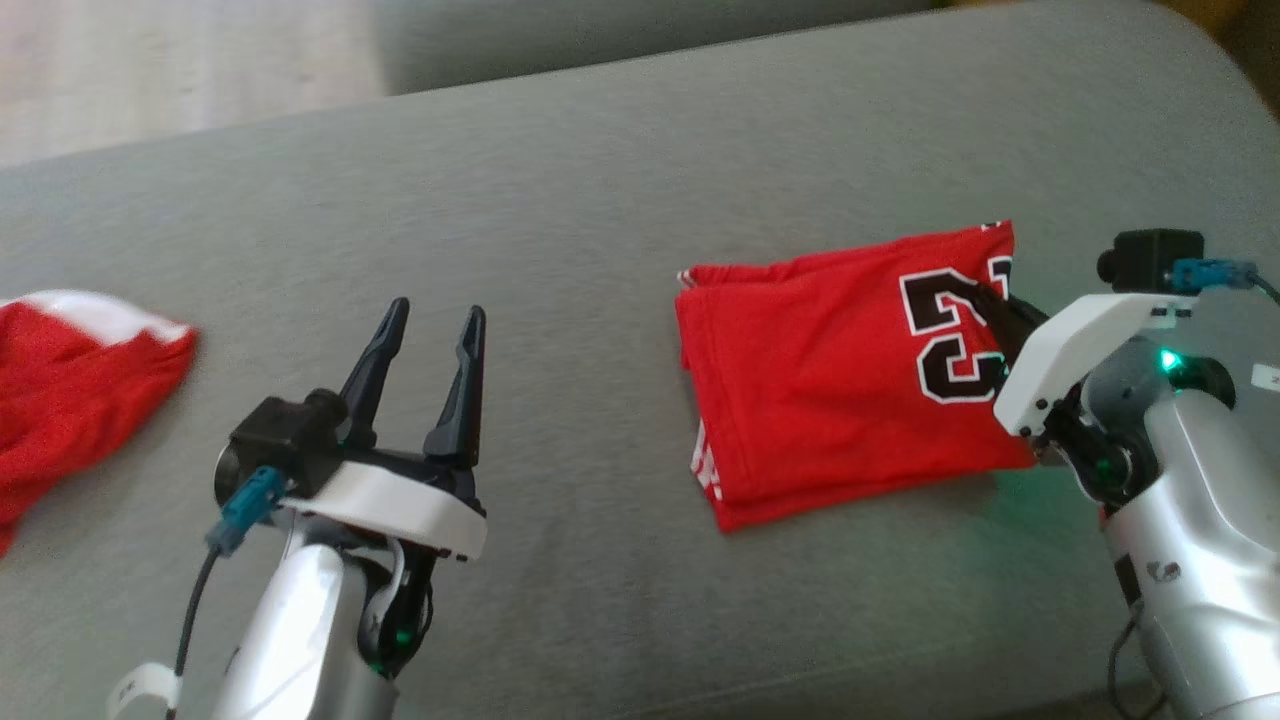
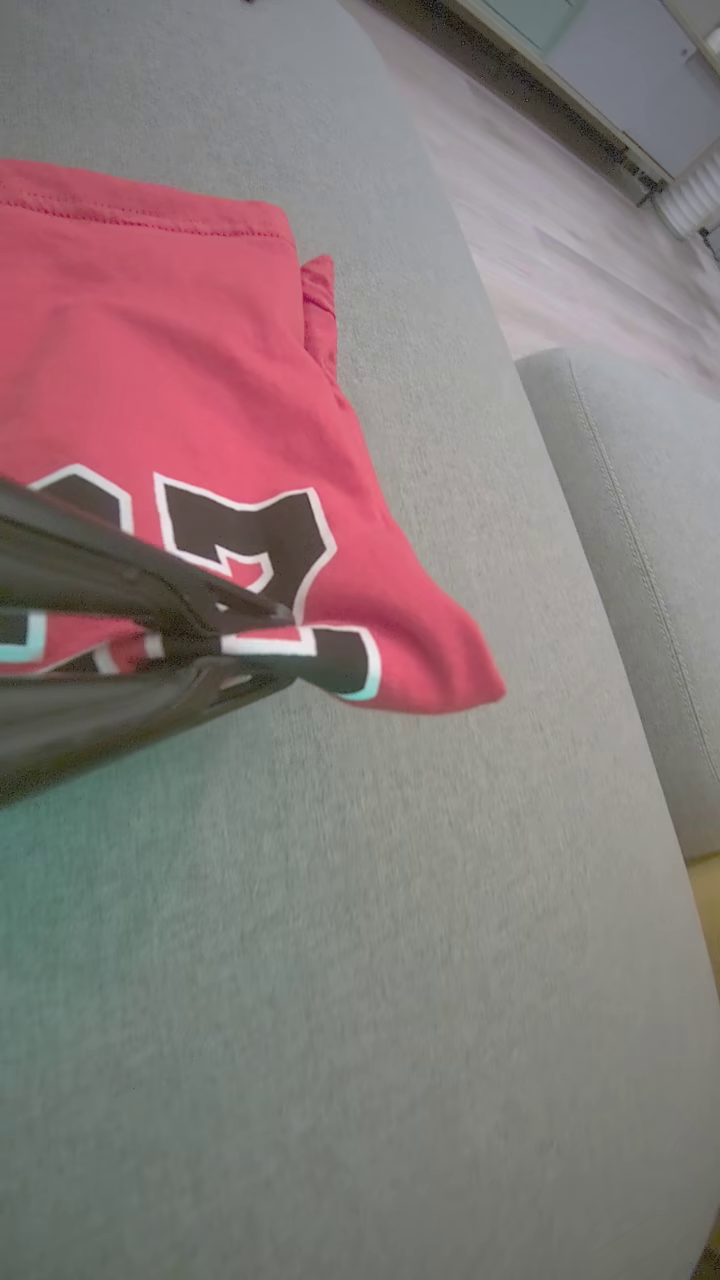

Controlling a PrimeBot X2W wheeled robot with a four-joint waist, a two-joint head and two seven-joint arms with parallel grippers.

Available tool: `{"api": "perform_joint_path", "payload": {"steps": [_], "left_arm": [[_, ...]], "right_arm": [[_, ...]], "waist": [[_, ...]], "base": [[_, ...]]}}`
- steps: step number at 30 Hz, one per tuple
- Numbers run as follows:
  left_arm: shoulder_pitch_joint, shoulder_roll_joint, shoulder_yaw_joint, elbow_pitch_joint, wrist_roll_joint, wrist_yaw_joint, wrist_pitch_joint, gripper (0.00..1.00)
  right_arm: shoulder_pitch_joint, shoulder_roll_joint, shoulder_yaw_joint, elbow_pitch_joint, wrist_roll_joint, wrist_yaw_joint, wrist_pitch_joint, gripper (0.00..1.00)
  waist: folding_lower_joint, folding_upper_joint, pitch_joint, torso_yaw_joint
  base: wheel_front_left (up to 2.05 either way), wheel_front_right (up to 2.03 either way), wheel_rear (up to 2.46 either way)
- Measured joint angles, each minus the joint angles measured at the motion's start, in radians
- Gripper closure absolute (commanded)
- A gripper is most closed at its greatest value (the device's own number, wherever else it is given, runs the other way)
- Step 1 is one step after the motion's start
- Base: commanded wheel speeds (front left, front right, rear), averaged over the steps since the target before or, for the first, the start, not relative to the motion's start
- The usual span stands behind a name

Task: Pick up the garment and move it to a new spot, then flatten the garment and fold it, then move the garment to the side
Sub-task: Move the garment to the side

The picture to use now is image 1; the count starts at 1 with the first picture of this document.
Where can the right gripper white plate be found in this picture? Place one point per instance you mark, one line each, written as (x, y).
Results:
(1070, 355)

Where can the red shorts white stripe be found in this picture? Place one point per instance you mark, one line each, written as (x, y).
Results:
(70, 400)

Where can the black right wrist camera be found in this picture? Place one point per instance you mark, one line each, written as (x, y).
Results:
(1150, 258)

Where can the red jersey with number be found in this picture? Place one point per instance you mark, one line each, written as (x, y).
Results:
(830, 400)

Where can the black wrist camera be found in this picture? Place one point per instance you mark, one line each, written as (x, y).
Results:
(285, 440)
(1150, 258)

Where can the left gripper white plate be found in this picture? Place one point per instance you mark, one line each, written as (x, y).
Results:
(390, 505)

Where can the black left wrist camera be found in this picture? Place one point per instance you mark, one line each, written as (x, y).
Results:
(285, 440)

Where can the yellow and grey sofa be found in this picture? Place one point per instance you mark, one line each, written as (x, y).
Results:
(620, 180)

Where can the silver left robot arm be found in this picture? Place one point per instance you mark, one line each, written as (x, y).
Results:
(300, 640)

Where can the yellow sofa back cushion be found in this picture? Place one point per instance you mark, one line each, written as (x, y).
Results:
(1240, 20)

